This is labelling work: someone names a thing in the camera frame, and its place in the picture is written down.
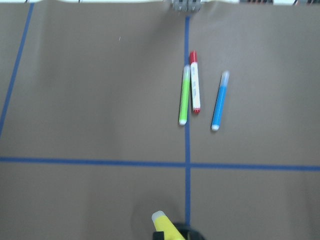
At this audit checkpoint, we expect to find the yellow highlighter pen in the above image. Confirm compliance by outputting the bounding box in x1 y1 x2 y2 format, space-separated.
151 210 185 240

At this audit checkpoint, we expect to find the red capped white marker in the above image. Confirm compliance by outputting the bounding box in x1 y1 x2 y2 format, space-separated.
189 50 201 114

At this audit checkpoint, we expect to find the blue marker pen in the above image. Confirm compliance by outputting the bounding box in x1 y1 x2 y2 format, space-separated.
211 71 230 132

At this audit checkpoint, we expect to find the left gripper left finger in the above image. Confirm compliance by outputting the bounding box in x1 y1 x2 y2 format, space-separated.
152 231 165 240

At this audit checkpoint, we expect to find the green highlighter pen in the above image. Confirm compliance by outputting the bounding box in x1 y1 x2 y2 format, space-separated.
178 64 191 126

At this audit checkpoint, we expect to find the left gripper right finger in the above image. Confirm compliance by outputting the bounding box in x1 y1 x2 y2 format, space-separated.
174 222 206 240

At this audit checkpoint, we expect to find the aluminium frame post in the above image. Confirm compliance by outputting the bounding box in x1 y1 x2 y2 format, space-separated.
172 0 202 12

